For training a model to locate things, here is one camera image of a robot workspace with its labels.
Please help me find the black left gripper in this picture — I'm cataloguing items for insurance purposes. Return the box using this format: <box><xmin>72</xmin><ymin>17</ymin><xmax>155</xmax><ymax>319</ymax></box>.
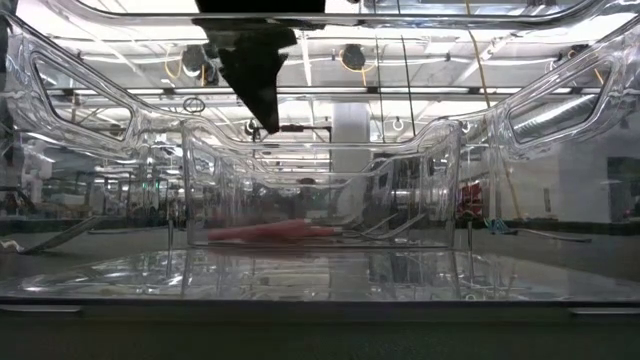
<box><xmin>191</xmin><ymin>0</ymin><xmax>327</xmax><ymax>135</ymax></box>

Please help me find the long ceiling light fixture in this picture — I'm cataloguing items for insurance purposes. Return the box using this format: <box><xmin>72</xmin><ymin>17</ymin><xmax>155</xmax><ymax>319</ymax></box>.
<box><xmin>122</xmin><ymin>86</ymin><xmax>576</xmax><ymax>96</ymax></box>

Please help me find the white building column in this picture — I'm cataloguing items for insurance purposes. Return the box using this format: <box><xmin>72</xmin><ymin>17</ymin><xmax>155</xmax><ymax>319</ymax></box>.
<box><xmin>330</xmin><ymin>102</ymin><xmax>372</xmax><ymax>174</ymax></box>

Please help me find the clear plastic bin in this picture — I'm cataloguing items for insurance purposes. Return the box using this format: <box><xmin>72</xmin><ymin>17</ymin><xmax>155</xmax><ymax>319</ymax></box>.
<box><xmin>0</xmin><ymin>0</ymin><xmax>640</xmax><ymax>314</ymax></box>
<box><xmin>219</xmin><ymin>152</ymin><xmax>401</xmax><ymax>236</ymax></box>
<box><xmin>180</xmin><ymin>118</ymin><xmax>462</xmax><ymax>250</ymax></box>

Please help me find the red equipment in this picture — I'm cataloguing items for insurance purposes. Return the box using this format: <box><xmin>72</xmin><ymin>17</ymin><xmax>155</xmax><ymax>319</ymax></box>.
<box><xmin>458</xmin><ymin>181</ymin><xmax>486</xmax><ymax>217</ymax></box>

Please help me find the black overhead camera rig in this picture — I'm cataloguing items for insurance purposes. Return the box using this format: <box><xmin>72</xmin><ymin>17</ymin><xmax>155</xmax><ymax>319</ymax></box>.
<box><xmin>243</xmin><ymin>118</ymin><xmax>334</xmax><ymax>147</ymax></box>

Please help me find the black ceiling cable reel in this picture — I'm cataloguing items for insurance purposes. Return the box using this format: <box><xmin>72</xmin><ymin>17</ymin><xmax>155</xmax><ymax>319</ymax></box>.
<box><xmin>340</xmin><ymin>44</ymin><xmax>368</xmax><ymax>73</ymax></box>
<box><xmin>180</xmin><ymin>45</ymin><xmax>220</xmax><ymax>87</ymax></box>

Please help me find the yellow hanging cable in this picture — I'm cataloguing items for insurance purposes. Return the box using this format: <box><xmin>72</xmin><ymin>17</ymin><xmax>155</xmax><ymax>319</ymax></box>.
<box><xmin>464</xmin><ymin>0</ymin><xmax>522</xmax><ymax>222</ymax></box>

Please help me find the black aluminium table frame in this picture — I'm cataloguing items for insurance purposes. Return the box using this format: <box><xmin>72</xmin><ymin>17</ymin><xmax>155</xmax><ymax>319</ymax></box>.
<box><xmin>0</xmin><ymin>217</ymin><xmax>640</xmax><ymax>237</ymax></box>

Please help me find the silver ventilation duct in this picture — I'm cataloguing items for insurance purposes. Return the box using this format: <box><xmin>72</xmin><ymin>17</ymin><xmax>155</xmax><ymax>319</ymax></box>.
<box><xmin>508</xmin><ymin>92</ymin><xmax>601</xmax><ymax>146</ymax></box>

